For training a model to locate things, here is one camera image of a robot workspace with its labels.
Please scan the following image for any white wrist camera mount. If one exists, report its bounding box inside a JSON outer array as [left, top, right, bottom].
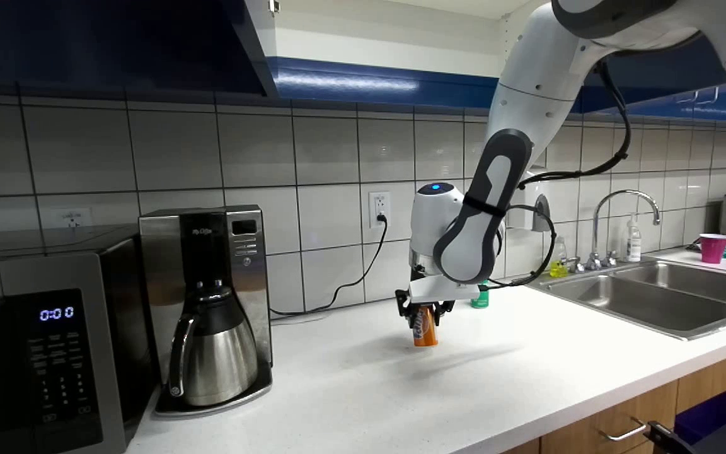
[[404, 281, 468, 307]]

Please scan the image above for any chrome kitchen faucet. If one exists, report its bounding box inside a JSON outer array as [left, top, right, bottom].
[[572, 188, 663, 275]]

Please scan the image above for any black object with handle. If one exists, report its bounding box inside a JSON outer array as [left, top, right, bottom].
[[639, 417, 726, 454]]

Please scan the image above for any white wall outlet with plug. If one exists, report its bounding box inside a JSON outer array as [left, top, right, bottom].
[[365, 190, 393, 233]]

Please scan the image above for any stainless black coffee maker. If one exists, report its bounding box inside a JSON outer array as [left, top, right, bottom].
[[139, 205, 274, 417]]

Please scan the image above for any white wall soap dispenser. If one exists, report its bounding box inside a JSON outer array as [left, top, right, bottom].
[[503, 193, 554, 234]]

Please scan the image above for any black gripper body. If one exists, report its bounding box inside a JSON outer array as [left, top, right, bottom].
[[406, 297, 451, 316]]

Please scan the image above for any stainless steel double sink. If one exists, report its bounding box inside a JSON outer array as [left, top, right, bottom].
[[528, 259, 726, 340]]

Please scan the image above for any black power cord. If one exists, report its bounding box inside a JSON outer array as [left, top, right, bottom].
[[270, 211, 391, 320]]

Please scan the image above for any metal drawer handle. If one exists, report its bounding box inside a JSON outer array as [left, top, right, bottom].
[[598, 418, 652, 446]]

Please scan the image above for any small white bottle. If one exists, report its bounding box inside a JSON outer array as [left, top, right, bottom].
[[627, 219, 644, 264]]

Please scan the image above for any yellow-green dish soap bottle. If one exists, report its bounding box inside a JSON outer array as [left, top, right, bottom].
[[547, 234, 572, 281]]

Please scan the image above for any stainless steel microwave oven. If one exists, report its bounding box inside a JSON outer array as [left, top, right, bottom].
[[0, 233, 159, 454]]

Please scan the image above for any orange soda can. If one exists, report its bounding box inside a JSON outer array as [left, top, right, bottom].
[[411, 306, 440, 351]]

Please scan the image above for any blue bin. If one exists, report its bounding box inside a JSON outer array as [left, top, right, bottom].
[[672, 387, 726, 449]]

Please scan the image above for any stainless steel coffee carafe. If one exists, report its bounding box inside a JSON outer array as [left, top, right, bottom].
[[165, 288, 262, 408]]

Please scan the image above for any blue wall cupboard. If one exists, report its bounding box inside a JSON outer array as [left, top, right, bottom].
[[0, 0, 726, 127]]

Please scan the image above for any pink cup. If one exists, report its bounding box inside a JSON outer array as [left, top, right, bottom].
[[695, 233, 726, 267]]

